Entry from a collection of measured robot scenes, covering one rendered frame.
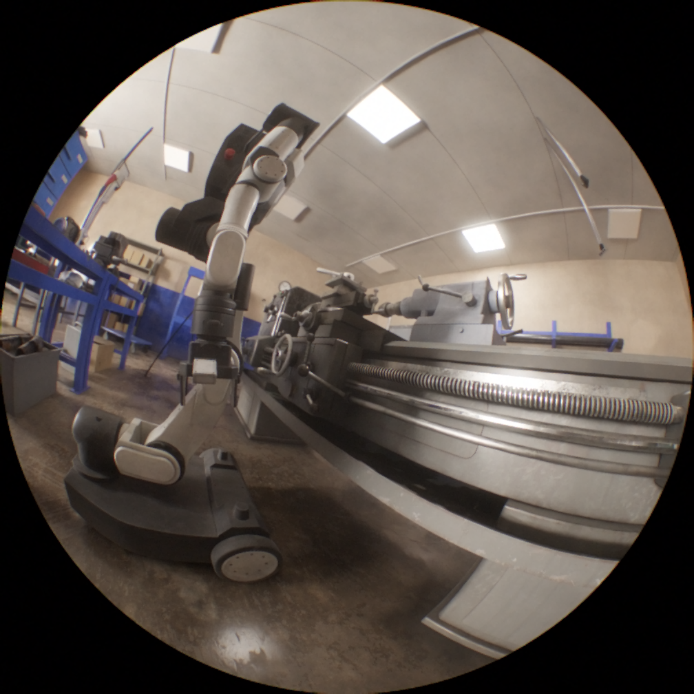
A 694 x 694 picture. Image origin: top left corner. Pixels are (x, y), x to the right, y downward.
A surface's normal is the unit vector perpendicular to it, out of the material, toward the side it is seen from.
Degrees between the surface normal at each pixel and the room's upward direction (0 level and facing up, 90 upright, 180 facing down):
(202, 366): 32
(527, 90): 180
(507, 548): 90
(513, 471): 90
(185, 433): 90
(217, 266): 90
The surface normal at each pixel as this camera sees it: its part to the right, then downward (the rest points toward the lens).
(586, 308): -0.76, -0.29
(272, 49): -0.25, 0.96
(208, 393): 0.59, 0.05
